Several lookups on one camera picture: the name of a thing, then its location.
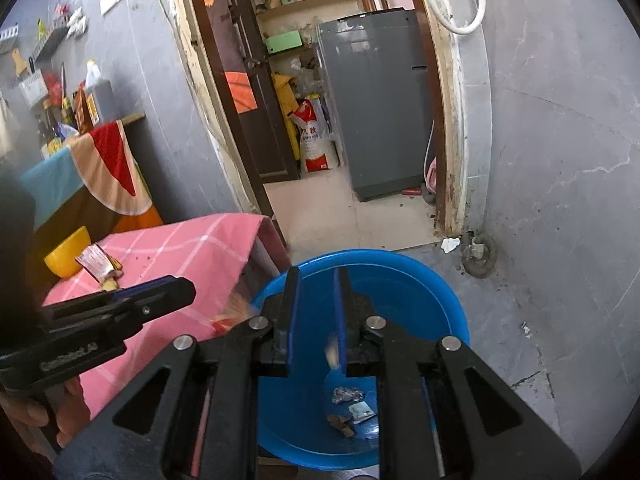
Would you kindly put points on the beige towel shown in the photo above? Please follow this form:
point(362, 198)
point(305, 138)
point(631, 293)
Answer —
point(6, 125)

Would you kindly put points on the green box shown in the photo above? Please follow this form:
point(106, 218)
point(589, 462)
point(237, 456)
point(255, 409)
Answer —
point(282, 42)

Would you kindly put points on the orange paper sticker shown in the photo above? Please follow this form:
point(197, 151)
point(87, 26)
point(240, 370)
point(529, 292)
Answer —
point(241, 91)

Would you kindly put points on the silver foil wrapper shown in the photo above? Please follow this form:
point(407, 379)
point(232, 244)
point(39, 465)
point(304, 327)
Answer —
point(346, 394)

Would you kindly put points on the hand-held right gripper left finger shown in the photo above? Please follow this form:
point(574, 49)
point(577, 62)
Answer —
point(294, 310)

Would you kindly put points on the grey washing machine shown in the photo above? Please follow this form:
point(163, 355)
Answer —
point(380, 110)

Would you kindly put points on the pink plaid cloth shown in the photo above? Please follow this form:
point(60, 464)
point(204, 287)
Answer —
point(175, 250)

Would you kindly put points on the white crumpled rag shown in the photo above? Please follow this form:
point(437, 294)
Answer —
point(76, 24)

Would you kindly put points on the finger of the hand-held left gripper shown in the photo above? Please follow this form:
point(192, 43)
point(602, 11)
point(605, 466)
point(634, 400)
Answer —
point(140, 289)
point(165, 299)

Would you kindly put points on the yellow plastic container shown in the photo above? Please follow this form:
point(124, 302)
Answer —
point(285, 105)

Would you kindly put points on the red brown wrapper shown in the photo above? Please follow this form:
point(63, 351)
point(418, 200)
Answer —
point(227, 322)

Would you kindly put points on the white utensil holder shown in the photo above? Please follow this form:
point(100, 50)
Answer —
point(33, 89)

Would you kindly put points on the green white wrapper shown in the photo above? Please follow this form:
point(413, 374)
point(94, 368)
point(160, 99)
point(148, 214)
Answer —
point(361, 410)

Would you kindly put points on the person's left hand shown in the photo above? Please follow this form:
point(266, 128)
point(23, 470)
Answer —
point(70, 410)

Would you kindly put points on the yellow bowl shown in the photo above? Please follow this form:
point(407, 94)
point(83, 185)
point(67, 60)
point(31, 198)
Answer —
point(65, 257)

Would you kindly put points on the grey wall rack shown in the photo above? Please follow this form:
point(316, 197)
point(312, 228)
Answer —
point(50, 43)

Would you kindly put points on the blue plastic bucket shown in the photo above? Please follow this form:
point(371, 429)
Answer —
point(425, 300)

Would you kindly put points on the yellow wrapper scrap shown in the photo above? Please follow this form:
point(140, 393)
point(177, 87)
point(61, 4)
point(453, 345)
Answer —
point(110, 285)

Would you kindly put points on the wooden cutting board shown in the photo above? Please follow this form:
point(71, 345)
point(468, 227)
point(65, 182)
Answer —
point(19, 62)

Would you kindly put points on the large cooking oil jug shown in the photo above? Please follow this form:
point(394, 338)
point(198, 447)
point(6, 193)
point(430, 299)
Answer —
point(102, 100)

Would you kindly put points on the red mesh bag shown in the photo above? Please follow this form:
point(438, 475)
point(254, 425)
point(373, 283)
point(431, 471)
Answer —
point(51, 85)

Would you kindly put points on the grey floor drain pipe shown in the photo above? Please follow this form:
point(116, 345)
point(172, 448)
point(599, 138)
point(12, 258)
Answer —
point(477, 251)

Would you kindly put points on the white paper scrap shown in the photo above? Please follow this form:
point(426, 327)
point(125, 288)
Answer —
point(450, 244)

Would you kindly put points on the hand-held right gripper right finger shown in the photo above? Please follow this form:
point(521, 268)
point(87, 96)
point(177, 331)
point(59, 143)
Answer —
point(341, 310)

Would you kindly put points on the brown wrapper scraps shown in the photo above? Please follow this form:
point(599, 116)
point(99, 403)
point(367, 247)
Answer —
point(342, 424)

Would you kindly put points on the small red item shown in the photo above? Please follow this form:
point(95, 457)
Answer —
point(411, 191)

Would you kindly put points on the orange snack bag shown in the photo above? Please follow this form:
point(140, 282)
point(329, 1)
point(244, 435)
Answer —
point(83, 107)

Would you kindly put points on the dark wooden door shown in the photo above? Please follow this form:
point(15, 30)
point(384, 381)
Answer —
point(265, 135)

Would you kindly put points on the teal brown orange cloth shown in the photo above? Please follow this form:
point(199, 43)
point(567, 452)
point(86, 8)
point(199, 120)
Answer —
point(50, 180)

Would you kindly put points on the white red rice sack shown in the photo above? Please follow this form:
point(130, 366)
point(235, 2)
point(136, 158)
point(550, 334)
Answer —
point(317, 145)

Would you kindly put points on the pink plastic item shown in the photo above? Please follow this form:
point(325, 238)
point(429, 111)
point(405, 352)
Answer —
point(431, 172)

